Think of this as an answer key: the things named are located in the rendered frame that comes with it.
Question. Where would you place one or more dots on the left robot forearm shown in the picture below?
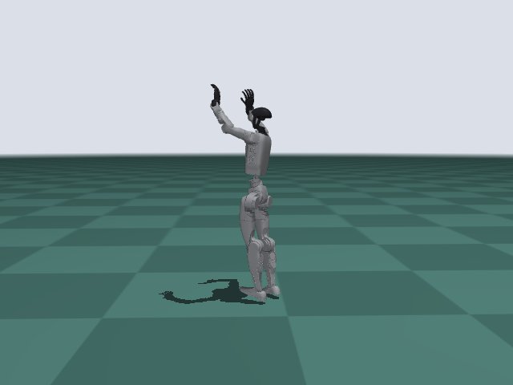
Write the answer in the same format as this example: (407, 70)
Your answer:
(222, 118)

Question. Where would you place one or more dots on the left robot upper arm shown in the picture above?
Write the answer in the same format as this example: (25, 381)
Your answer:
(247, 136)

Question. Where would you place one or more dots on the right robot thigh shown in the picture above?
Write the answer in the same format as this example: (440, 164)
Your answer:
(262, 224)

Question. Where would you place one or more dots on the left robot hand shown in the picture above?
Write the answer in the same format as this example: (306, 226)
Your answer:
(216, 95)

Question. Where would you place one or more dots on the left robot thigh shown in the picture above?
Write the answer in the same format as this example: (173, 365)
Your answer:
(248, 218)

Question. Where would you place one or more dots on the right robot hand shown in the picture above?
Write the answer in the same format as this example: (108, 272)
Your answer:
(248, 101)

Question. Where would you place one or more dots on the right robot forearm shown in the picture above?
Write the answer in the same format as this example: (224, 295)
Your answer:
(250, 118)

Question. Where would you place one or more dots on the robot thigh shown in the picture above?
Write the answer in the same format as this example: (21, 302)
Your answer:
(248, 218)
(262, 224)

